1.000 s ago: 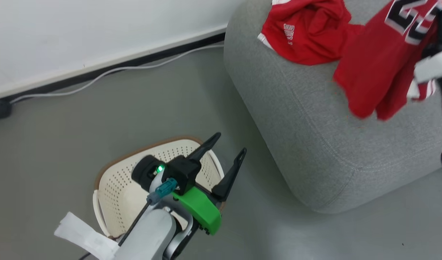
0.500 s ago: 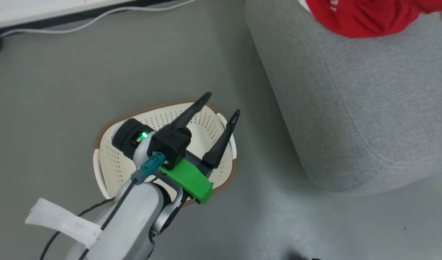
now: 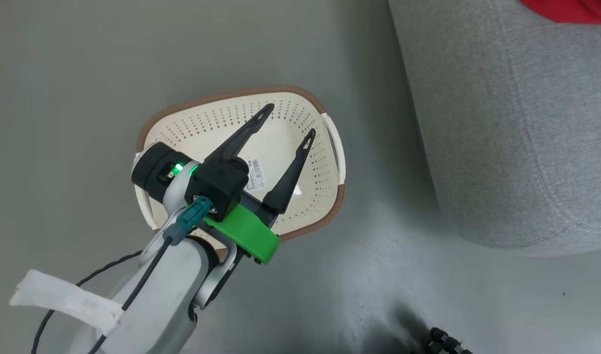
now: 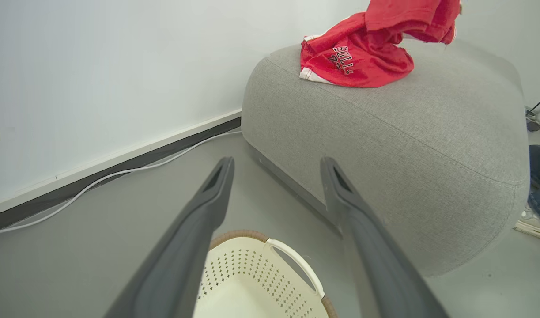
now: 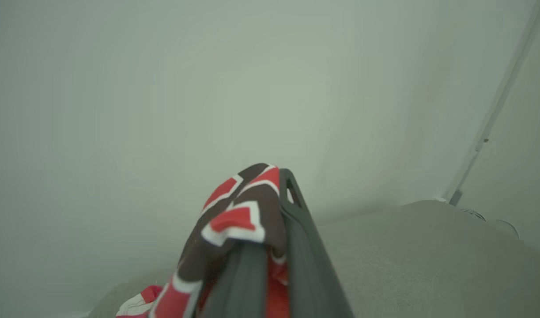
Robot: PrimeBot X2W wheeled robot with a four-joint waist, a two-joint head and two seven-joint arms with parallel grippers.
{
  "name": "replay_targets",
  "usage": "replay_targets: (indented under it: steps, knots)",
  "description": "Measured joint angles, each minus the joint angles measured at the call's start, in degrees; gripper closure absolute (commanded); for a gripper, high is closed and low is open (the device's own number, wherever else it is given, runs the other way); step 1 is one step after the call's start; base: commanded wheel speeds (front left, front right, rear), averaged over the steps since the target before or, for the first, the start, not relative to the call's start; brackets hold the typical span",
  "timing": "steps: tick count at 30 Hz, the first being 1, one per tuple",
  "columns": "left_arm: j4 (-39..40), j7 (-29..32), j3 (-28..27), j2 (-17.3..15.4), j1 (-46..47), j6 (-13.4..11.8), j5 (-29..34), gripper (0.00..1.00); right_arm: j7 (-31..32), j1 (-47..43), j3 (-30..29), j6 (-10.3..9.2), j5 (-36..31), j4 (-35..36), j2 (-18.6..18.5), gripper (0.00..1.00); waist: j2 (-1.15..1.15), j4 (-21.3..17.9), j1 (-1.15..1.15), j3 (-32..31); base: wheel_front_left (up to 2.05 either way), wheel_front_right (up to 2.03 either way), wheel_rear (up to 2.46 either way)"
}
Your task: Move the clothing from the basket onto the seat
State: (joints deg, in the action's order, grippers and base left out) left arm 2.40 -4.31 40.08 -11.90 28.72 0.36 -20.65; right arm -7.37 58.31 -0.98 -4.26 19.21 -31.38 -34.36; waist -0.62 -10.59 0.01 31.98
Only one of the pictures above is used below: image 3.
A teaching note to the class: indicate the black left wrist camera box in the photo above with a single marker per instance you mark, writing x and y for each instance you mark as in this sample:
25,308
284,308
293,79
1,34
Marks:
219,187

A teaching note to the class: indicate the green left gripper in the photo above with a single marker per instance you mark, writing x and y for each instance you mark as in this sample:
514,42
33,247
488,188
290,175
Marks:
248,233

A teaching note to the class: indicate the white tape strip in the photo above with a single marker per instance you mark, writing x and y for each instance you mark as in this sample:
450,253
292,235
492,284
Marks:
64,300

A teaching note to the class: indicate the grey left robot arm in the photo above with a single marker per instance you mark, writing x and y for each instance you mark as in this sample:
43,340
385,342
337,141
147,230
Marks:
167,290

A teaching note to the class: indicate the teal left camera connector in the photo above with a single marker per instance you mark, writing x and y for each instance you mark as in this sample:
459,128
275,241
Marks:
189,221

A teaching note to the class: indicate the white barcode sticker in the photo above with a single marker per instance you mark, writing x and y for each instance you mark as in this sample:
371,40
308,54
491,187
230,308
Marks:
254,174

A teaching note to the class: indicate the grey fabric sofa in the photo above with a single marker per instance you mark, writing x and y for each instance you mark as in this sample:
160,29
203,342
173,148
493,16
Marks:
501,123

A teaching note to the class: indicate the cream perforated laundry basket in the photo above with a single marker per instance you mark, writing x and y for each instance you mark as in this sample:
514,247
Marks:
280,147

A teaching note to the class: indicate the red shirt with white collar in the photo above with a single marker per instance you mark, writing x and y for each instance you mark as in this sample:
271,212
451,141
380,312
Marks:
570,10

